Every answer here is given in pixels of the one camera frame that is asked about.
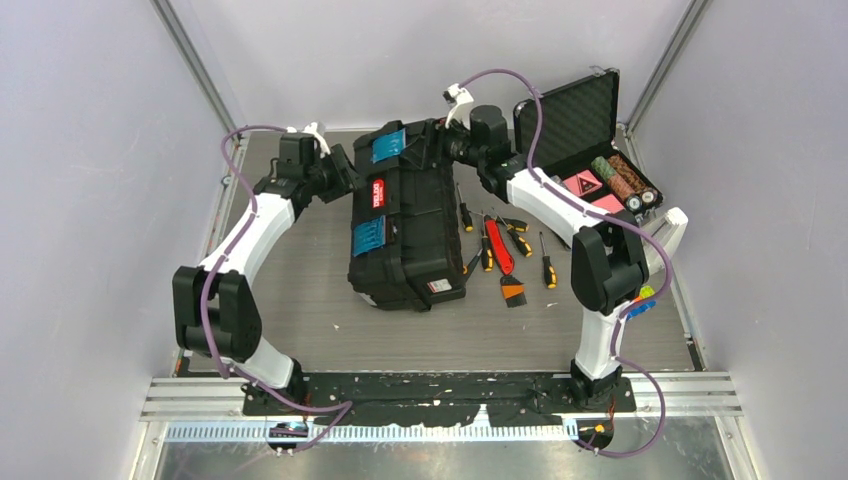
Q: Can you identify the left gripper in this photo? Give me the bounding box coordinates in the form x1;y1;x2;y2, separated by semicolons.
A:
307;147;369;206

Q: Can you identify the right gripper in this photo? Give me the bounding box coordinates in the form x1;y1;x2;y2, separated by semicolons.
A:
398;116;483;175

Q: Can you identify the black plastic toolbox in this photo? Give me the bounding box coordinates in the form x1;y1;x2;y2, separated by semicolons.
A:
347;120;466;312

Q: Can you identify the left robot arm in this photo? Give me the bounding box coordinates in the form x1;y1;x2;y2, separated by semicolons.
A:
172;122;363;414

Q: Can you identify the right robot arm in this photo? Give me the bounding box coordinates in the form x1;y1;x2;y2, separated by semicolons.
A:
403;105;649;411

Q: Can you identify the screwdriver top middle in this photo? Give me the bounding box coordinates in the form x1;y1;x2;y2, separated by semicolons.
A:
455;183;474;232

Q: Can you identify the short stubby screwdriver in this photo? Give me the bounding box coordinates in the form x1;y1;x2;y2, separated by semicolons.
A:
497;216;529;233

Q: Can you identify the screwdriver left of knife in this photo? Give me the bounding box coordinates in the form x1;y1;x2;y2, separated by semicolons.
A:
480;215;494;272

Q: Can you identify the screwdriver of knife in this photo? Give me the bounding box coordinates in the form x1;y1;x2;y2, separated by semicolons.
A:
480;215;494;272
492;211;533;257

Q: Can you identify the screwdriver right of knife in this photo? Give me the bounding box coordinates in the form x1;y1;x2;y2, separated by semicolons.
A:
492;211;533;257

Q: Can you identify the black poker chip case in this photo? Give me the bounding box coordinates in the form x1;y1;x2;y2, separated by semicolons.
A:
533;69;663;219

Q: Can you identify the orange black brush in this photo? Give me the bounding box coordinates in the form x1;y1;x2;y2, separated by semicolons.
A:
500;275;527;308

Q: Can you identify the screwdriver far right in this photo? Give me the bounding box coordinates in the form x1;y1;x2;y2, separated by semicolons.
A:
539;232;558;289

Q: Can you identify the white stand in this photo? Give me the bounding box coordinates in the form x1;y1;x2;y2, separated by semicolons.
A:
643;207;689;275

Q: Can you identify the colourful small object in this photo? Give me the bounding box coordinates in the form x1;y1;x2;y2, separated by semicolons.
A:
627;285;657;320

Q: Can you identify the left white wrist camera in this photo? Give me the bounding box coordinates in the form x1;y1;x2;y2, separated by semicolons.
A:
285;121;331;157

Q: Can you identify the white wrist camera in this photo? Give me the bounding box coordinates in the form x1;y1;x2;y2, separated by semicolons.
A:
443;83;474;130
285;121;331;157

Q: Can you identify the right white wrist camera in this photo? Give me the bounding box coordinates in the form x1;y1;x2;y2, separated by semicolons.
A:
443;83;474;130

